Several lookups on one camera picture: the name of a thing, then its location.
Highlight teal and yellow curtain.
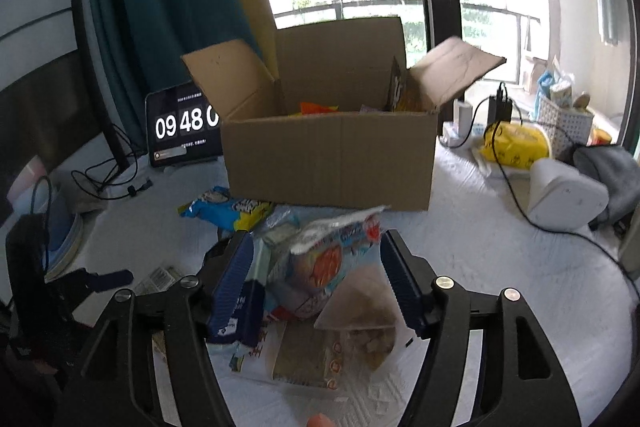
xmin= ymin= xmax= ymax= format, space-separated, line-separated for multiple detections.
xmin=82 ymin=0 xmax=278 ymax=152

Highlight orange snack packet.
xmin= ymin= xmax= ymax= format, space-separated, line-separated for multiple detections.
xmin=299 ymin=102 xmax=341 ymax=116

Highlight clear snack packet colourful print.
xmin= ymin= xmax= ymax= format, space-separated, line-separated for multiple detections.
xmin=252 ymin=206 xmax=415 ymax=358

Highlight tablet with clock display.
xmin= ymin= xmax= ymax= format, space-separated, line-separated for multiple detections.
xmin=145 ymin=82 xmax=225 ymax=168

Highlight white power adapter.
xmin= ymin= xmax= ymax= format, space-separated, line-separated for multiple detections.
xmin=440 ymin=99 xmax=476 ymax=148

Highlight grey cloth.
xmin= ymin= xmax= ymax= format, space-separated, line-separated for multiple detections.
xmin=572 ymin=146 xmax=640 ymax=229

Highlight clear brown bread packet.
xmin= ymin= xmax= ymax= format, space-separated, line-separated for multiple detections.
xmin=230 ymin=322 xmax=401 ymax=401

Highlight thin black cables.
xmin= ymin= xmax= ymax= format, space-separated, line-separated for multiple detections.
xmin=70 ymin=124 xmax=154 ymax=200

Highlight dark blue snack packet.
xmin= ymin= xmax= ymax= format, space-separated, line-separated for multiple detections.
xmin=207 ymin=279 xmax=269 ymax=346

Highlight cardboard box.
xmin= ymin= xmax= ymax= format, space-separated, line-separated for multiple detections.
xmin=181 ymin=17 xmax=507 ymax=212

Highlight balcony railing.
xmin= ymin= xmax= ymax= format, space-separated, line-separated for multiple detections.
xmin=274 ymin=0 xmax=543 ymax=54

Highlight black charger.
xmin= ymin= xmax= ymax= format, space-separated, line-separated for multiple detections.
xmin=487 ymin=82 xmax=515 ymax=126

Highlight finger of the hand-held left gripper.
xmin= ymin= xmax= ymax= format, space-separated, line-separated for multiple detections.
xmin=70 ymin=269 xmax=135 ymax=295

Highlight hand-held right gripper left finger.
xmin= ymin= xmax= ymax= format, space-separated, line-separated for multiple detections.
xmin=65 ymin=231 xmax=256 ymax=427

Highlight yellow plastic bag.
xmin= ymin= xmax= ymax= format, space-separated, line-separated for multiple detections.
xmin=475 ymin=122 xmax=553 ymax=170

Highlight black power cable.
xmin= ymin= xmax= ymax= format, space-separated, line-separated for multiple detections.
xmin=469 ymin=82 xmax=640 ymax=289

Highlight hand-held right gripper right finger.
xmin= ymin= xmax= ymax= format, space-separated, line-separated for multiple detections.
xmin=379 ymin=229 xmax=583 ymax=427

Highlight pale bread packet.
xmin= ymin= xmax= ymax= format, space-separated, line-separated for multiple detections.
xmin=135 ymin=266 xmax=184 ymax=296

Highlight blue white pouch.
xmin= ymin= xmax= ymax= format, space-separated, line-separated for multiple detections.
xmin=537 ymin=72 xmax=557 ymax=100

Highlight blue plastic plate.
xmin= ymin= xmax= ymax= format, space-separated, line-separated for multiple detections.
xmin=10 ymin=194 xmax=84 ymax=281

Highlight white perforated basket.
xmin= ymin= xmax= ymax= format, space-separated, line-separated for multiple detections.
xmin=531 ymin=94 xmax=596 ymax=160

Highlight white plastic device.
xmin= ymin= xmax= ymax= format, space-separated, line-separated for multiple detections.
xmin=527 ymin=158 xmax=610 ymax=231

